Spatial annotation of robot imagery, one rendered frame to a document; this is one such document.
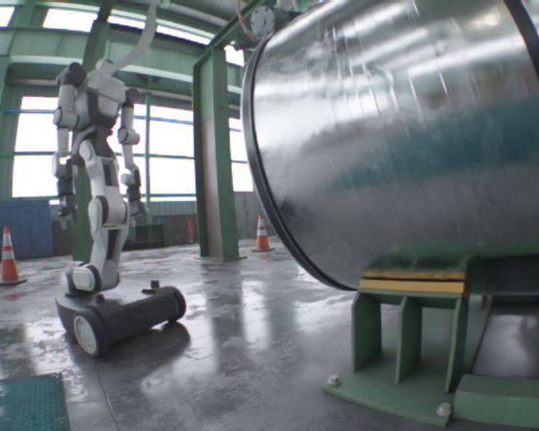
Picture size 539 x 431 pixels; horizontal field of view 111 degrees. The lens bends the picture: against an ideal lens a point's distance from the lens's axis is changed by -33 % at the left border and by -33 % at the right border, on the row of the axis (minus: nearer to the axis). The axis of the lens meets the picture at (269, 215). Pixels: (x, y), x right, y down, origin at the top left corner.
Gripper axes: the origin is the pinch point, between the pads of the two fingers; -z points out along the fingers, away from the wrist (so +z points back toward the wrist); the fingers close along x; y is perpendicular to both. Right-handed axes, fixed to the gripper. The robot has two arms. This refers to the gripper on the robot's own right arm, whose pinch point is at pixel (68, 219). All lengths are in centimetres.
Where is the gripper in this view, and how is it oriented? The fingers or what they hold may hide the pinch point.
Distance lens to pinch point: 131.9
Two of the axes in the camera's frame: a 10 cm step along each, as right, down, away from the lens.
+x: 9.0, -2.9, -3.4
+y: 3.5, 0.0, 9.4
